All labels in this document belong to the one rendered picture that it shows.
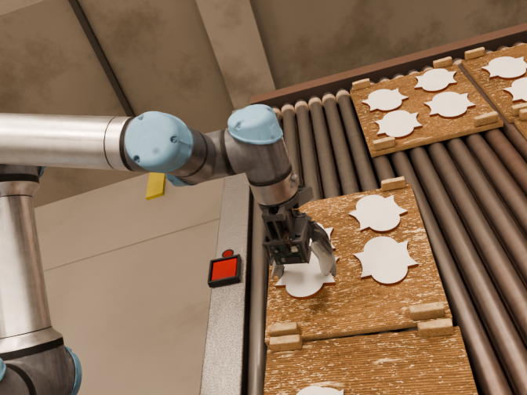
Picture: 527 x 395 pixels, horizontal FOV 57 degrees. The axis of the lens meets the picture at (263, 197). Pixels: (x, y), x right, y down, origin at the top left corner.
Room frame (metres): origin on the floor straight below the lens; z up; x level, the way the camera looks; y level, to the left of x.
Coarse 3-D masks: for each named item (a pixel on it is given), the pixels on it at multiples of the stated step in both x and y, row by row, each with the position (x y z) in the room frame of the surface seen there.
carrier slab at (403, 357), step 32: (288, 352) 0.57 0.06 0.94; (320, 352) 0.55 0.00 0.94; (352, 352) 0.53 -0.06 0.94; (384, 352) 0.51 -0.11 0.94; (416, 352) 0.48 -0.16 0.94; (448, 352) 0.46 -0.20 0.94; (288, 384) 0.51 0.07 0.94; (320, 384) 0.49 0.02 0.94; (352, 384) 0.47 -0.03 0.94; (384, 384) 0.45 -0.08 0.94; (416, 384) 0.43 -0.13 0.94; (448, 384) 0.41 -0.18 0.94
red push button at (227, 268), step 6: (216, 264) 0.89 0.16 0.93; (222, 264) 0.88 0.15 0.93; (228, 264) 0.87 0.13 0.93; (234, 264) 0.86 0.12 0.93; (216, 270) 0.87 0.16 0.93; (222, 270) 0.86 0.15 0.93; (228, 270) 0.85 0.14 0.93; (234, 270) 0.84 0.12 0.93; (216, 276) 0.85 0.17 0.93; (222, 276) 0.84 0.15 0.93; (228, 276) 0.83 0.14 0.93
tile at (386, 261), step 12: (372, 240) 0.77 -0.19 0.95; (384, 240) 0.75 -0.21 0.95; (360, 252) 0.74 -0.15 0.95; (372, 252) 0.73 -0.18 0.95; (384, 252) 0.72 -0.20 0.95; (396, 252) 0.71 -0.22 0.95; (372, 264) 0.70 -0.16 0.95; (384, 264) 0.69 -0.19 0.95; (396, 264) 0.68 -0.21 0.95; (408, 264) 0.67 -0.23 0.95; (372, 276) 0.67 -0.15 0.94; (384, 276) 0.66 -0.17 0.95; (396, 276) 0.65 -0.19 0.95
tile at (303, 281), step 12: (312, 252) 0.72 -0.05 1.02; (288, 264) 0.71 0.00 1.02; (300, 264) 0.69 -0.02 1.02; (312, 264) 0.68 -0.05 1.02; (288, 276) 0.67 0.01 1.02; (300, 276) 0.66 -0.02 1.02; (312, 276) 0.65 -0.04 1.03; (324, 276) 0.64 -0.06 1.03; (288, 288) 0.64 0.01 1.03; (300, 288) 0.63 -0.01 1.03; (312, 288) 0.62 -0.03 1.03
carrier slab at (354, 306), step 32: (384, 192) 0.92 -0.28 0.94; (352, 224) 0.85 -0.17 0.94; (416, 224) 0.78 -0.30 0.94; (352, 256) 0.75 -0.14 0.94; (416, 256) 0.69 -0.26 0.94; (352, 288) 0.67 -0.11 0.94; (384, 288) 0.64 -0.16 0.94; (416, 288) 0.61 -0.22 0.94; (288, 320) 0.65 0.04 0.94; (320, 320) 0.62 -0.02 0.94; (352, 320) 0.59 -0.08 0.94; (384, 320) 0.57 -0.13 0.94
